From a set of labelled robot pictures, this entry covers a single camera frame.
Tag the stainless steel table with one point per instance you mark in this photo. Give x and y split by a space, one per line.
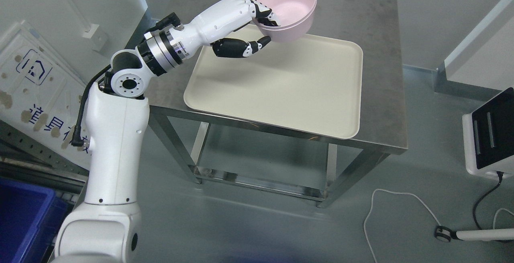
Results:
374 26

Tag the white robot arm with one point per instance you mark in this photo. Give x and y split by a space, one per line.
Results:
105 227

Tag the white wheeled stand leg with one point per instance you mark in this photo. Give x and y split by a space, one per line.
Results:
446 235

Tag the pink bowl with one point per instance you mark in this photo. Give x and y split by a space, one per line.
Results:
287 34
290 13

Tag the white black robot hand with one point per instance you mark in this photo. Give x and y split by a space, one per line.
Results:
212 26

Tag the metal shelf rack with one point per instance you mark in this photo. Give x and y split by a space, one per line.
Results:
24 160

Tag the cream plastic tray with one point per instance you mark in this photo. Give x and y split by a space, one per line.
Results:
312 85

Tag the white device with black screen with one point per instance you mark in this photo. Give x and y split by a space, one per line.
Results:
489 137

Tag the white sign board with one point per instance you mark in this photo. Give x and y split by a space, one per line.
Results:
40 96

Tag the blue plastic bin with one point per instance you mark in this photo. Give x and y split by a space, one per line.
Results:
30 217

